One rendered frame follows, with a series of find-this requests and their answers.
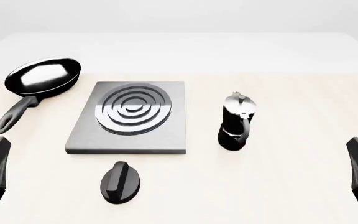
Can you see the black frying pan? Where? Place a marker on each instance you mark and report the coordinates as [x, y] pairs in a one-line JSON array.
[[42, 77]]

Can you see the round black stove knob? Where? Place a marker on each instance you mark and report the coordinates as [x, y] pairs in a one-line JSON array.
[[120, 183]]

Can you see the black moka pot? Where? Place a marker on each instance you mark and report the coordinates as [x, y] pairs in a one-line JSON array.
[[233, 126]]

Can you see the flat grey stove plate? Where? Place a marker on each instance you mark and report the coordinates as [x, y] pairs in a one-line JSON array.
[[129, 130]]

